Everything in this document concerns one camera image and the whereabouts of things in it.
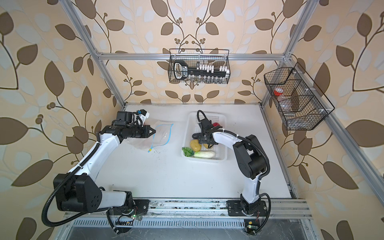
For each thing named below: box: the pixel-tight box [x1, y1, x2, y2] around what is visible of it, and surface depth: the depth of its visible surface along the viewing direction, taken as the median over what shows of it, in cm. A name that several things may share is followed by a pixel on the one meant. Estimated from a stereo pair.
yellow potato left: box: [190, 139, 201, 152], surface depth 94 cm
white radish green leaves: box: [182, 147, 216, 159], surface depth 90 cm
